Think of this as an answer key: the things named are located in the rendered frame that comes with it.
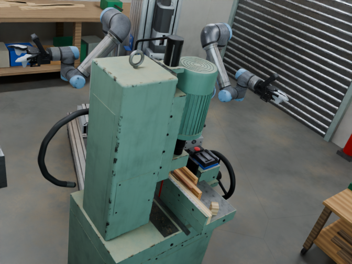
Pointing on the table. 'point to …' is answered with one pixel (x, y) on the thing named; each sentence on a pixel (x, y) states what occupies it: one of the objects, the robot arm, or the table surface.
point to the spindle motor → (195, 95)
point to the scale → (184, 193)
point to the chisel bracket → (179, 161)
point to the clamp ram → (192, 165)
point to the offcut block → (214, 208)
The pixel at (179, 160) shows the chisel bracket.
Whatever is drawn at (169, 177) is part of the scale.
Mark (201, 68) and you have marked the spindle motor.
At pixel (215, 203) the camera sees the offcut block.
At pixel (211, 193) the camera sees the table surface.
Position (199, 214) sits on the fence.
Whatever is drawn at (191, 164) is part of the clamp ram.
